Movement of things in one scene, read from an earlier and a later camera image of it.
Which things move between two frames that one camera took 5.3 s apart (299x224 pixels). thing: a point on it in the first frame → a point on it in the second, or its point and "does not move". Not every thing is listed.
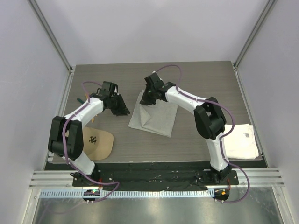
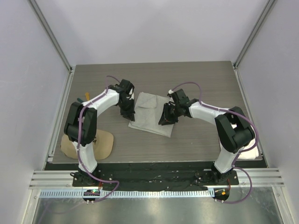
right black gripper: (145, 100) → (166, 118)
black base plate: (155, 176) does not move
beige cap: (97, 143) does not move
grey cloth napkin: (159, 118) does not move
